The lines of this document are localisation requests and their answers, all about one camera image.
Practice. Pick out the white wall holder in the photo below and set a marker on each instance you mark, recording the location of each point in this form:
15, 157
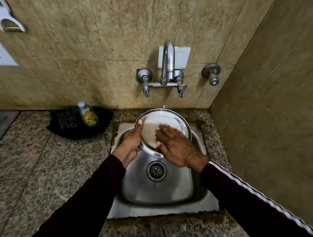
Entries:
8, 20

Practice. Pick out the round sink drain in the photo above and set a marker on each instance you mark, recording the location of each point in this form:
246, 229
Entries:
156, 171

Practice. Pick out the person's left thumb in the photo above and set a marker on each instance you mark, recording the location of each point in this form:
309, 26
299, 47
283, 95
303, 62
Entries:
140, 127

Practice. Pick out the person's left forearm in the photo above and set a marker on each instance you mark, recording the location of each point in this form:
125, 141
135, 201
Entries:
84, 200

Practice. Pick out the person's left hand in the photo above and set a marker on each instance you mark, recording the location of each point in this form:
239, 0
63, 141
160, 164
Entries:
130, 142

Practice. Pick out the round steel plate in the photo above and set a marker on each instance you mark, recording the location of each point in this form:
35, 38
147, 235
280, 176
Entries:
168, 122

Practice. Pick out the chrome wall tap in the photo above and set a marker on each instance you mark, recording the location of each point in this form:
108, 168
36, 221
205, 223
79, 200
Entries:
211, 73

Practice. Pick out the person's right forearm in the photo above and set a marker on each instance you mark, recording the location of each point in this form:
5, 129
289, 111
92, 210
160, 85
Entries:
254, 202

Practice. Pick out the person's right fingers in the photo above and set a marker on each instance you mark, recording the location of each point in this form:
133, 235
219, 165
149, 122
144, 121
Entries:
164, 136

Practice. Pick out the grey countertop mat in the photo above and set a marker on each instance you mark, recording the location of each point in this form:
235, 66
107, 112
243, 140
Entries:
6, 120

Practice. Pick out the white wall plate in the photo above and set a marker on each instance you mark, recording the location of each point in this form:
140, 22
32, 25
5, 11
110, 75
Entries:
182, 57

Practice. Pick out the orange thread wristband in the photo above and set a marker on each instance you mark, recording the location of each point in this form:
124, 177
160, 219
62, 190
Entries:
190, 158

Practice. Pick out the stainless steel sink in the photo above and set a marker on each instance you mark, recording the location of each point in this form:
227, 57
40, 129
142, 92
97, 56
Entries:
161, 190

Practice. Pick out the person's right hand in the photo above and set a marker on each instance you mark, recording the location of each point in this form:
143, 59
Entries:
174, 146

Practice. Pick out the green dish soap bottle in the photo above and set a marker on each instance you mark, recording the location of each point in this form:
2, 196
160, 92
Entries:
88, 115

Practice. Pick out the chrome wall mixer faucet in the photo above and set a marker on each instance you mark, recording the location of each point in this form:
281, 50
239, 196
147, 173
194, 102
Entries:
166, 73

